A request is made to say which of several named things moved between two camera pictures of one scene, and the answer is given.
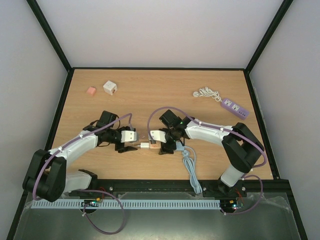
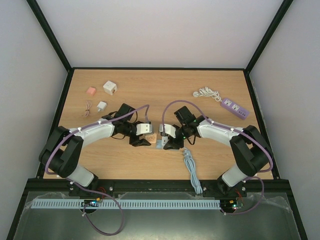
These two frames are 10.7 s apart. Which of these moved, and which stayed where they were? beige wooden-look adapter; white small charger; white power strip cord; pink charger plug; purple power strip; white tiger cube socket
Moved: white small charger; beige wooden-look adapter
Stayed: white power strip cord; purple power strip; pink charger plug; white tiger cube socket
